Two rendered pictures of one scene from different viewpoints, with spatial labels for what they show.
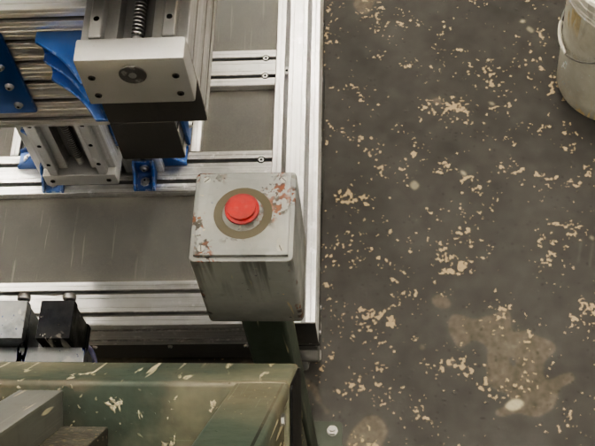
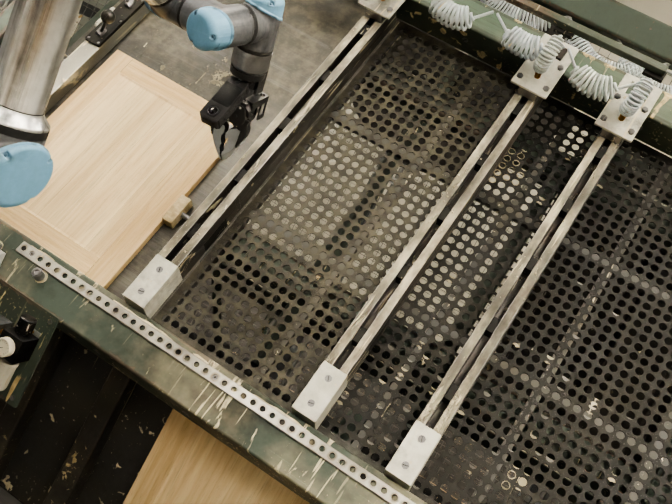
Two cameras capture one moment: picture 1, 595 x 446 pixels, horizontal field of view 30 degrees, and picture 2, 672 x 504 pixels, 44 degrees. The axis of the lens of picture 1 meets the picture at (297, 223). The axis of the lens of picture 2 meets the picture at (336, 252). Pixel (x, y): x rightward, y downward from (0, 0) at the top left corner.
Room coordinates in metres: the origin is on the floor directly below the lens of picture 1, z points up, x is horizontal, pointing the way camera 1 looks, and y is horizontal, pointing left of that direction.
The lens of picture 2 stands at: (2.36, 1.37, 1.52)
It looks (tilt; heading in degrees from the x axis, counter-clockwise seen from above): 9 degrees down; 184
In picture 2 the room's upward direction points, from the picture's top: 29 degrees clockwise
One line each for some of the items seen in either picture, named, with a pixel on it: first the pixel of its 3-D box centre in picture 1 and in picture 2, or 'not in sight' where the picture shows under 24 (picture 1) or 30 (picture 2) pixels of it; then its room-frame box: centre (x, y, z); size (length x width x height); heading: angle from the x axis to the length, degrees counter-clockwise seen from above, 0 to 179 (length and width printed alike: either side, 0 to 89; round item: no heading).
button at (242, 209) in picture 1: (242, 211); not in sight; (0.66, 0.06, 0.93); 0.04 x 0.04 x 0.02
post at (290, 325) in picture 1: (284, 388); not in sight; (0.66, 0.06, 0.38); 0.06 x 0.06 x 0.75; 80
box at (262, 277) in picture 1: (251, 249); not in sight; (0.66, 0.06, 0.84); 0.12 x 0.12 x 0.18; 80
